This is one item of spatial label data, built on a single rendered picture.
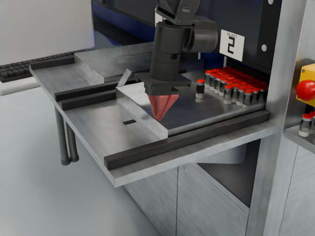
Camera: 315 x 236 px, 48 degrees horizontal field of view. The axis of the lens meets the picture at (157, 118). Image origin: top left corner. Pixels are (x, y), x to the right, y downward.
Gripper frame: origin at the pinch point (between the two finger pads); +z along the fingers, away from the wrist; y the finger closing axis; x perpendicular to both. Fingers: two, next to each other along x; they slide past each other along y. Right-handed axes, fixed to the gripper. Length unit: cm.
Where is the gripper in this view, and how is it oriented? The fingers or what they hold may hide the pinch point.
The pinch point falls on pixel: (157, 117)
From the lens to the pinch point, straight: 75.5
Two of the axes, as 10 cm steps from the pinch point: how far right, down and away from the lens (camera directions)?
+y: 8.6, -0.9, 5.0
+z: -1.3, 9.1, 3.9
